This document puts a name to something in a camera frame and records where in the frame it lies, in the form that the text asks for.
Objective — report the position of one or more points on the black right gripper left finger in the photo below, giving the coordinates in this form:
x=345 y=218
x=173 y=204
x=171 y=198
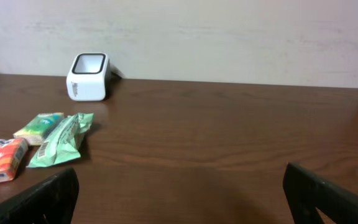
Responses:
x=51 y=201

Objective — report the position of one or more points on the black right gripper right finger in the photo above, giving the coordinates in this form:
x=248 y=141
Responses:
x=308 y=195

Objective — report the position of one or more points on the mint green snack packet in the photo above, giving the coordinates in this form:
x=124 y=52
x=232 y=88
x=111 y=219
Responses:
x=63 y=143

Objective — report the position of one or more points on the orange small snack pack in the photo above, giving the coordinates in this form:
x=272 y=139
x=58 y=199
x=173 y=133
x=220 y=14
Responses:
x=12 y=152

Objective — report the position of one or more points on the teal small tissue pack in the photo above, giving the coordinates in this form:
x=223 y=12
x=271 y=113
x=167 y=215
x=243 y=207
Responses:
x=36 y=131

